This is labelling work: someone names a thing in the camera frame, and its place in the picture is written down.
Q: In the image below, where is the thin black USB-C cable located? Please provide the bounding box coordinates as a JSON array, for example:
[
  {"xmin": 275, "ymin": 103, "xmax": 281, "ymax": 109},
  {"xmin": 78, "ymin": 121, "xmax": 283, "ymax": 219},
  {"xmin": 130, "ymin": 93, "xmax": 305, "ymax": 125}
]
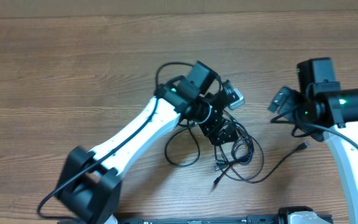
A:
[{"xmin": 164, "ymin": 121, "xmax": 201, "ymax": 168}]

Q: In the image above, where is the grey plug braided cable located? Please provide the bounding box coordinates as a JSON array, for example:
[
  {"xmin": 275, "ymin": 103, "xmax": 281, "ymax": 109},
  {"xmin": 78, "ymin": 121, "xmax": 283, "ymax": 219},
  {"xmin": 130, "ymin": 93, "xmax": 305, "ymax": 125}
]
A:
[{"xmin": 212, "ymin": 161, "xmax": 239, "ymax": 187}]

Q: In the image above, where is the black USB-A cable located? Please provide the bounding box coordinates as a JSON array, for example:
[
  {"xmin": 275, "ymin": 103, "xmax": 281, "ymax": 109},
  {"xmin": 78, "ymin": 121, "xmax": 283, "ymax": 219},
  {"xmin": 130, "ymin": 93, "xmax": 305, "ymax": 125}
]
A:
[{"xmin": 222, "ymin": 141, "xmax": 311, "ymax": 184}]

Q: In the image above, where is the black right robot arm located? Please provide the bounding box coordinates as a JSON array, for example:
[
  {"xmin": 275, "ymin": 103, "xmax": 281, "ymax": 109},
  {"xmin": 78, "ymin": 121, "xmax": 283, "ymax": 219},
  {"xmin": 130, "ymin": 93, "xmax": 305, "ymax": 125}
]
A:
[{"xmin": 295, "ymin": 58, "xmax": 358, "ymax": 223}]

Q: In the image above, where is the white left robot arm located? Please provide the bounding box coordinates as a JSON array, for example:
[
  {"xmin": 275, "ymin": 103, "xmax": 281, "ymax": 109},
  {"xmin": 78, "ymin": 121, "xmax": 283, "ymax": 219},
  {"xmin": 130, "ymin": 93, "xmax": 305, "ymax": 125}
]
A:
[{"xmin": 54, "ymin": 61, "xmax": 244, "ymax": 223}]

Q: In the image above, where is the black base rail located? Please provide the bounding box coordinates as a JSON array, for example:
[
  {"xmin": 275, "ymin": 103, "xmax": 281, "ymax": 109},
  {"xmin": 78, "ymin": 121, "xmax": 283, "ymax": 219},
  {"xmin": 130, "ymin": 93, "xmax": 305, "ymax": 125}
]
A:
[{"xmin": 117, "ymin": 206, "xmax": 334, "ymax": 224}]

